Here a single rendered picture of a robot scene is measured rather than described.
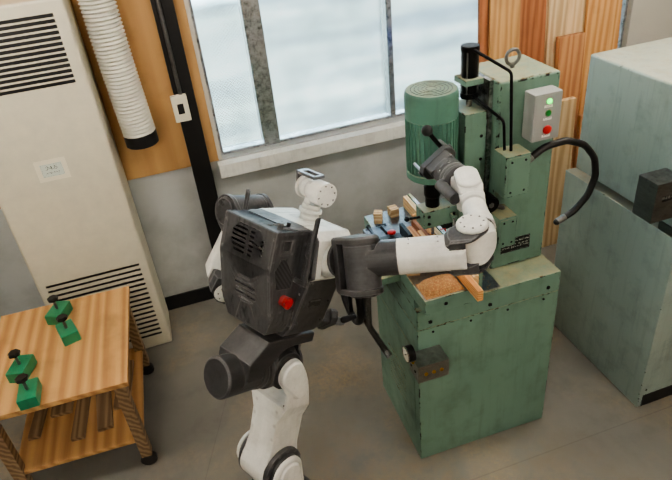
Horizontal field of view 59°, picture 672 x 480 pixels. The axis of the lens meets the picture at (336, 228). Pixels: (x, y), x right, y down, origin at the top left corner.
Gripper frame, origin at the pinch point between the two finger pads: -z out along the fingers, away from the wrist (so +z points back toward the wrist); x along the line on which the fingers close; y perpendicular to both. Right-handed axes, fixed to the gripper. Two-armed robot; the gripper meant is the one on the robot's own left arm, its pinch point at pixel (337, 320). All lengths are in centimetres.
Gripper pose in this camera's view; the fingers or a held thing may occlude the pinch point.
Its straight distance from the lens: 219.4
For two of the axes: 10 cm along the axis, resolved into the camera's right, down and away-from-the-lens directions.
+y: 0.2, -9.1, 4.2
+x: 4.9, -3.6, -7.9
